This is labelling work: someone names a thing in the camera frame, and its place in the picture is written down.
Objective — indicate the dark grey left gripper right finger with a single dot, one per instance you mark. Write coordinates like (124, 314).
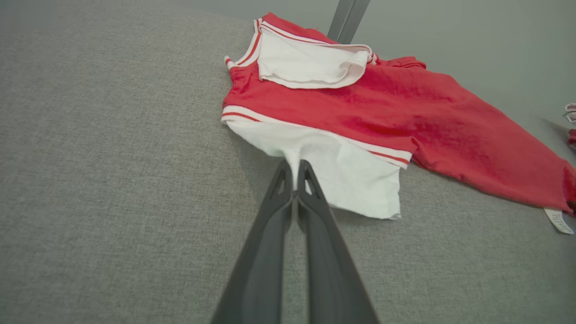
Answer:
(330, 270)

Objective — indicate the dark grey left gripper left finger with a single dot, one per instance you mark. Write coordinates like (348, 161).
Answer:
(263, 265)

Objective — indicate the red basketball jersey number 23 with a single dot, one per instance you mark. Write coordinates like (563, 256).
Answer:
(405, 112)

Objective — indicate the grey fabric sofa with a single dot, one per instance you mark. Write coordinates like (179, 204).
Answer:
(112, 157)

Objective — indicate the red white-trimmed garment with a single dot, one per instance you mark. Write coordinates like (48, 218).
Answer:
(571, 135)

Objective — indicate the grey aluminium partition rail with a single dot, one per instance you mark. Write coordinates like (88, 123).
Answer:
(347, 20)

